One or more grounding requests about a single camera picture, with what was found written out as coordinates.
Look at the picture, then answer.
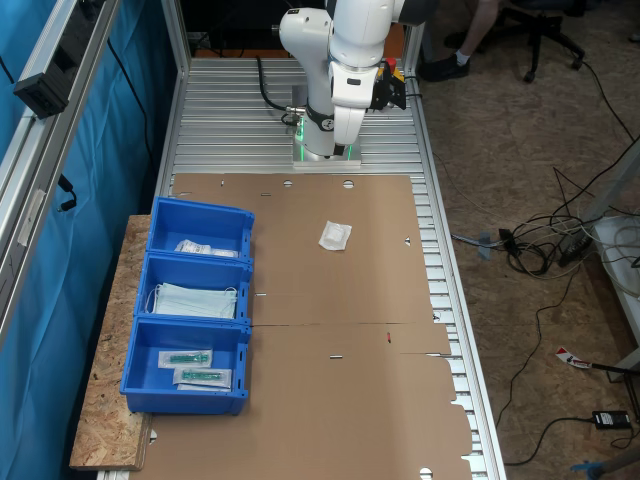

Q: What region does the printed white flat packet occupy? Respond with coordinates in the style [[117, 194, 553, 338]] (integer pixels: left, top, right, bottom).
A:
[[173, 238, 212, 256]]

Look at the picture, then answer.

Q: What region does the black power socket strip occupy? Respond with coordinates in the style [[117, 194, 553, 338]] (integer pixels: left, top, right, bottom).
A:
[[12, 0, 109, 120]]

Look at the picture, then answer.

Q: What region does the blue bin holding green-item packets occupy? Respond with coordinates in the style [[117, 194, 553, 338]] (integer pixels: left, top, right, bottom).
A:
[[119, 315, 252, 416]]

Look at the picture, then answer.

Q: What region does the aluminium beam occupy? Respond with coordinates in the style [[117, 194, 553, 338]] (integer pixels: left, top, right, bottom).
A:
[[0, 0, 122, 347]]

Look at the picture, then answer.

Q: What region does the thin black cable on curtain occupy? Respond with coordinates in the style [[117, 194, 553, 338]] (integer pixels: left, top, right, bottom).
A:
[[106, 34, 157, 174]]

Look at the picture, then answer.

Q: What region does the aluminium frame post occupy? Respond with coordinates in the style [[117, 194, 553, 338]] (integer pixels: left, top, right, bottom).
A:
[[401, 22, 427, 76], [159, 0, 195, 94]]

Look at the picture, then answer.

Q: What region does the black hanging plug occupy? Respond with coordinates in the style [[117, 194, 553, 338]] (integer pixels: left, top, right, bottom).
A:
[[55, 173, 79, 214]]

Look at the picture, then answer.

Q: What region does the white shelf board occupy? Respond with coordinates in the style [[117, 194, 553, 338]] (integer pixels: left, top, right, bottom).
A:
[[591, 214, 640, 354]]

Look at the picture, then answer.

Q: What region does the blue tape piece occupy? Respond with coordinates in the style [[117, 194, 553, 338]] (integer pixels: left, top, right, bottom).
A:
[[569, 459, 609, 477]]

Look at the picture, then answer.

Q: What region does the blue bin holding masks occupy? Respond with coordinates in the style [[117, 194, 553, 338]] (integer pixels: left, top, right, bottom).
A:
[[133, 251, 254, 324]]

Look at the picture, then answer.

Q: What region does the person's black shoe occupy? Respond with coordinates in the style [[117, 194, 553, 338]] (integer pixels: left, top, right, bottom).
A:
[[417, 52, 472, 84], [443, 30, 487, 54]]

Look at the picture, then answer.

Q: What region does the blue bin holding printed packets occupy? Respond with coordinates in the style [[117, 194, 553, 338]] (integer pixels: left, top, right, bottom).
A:
[[147, 195, 256, 262]]

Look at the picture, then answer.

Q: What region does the stack of white face masks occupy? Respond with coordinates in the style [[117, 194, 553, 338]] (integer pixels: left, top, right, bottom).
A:
[[145, 281, 239, 321]]

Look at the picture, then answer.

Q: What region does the brown cardboard sheet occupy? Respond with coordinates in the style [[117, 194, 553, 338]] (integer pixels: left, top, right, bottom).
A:
[[130, 172, 474, 480]]

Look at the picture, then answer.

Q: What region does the black power adapter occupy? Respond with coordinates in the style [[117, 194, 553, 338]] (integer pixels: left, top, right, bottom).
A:
[[591, 409, 631, 432]]

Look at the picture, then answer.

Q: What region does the person's leg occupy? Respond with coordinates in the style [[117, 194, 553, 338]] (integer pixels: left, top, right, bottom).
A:
[[455, 0, 502, 66]]

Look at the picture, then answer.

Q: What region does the yellow emergency stop button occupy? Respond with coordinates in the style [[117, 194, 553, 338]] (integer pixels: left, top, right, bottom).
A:
[[381, 56, 409, 86]]

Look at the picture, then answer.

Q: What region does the red and white tag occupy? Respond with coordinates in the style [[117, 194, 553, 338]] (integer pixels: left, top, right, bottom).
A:
[[555, 345, 592, 372]]

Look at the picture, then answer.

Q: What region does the tangle of floor cables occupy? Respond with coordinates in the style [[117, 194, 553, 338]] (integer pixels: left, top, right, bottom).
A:
[[498, 212, 604, 277]]

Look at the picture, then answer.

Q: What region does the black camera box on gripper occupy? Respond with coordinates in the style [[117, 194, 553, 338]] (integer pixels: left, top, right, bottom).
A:
[[369, 62, 407, 112]]

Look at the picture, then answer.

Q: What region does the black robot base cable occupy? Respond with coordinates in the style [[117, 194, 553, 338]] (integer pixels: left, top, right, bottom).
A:
[[255, 54, 307, 127]]

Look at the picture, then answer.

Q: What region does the clear packet with green item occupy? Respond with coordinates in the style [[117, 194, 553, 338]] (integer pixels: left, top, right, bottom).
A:
[[158, 348, 214, 371], [172, 367, 234, 392]]

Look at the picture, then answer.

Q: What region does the long black floor cable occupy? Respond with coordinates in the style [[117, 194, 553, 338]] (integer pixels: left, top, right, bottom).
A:
[[493, 269, 596, 467]]

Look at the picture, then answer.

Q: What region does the black office chair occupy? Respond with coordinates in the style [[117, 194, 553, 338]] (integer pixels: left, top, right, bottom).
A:
[[480, 0, 589, 84]]

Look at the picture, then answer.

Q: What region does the OSB wood board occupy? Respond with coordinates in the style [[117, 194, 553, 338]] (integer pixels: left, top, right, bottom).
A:
[[68, 214, 154, 472]]

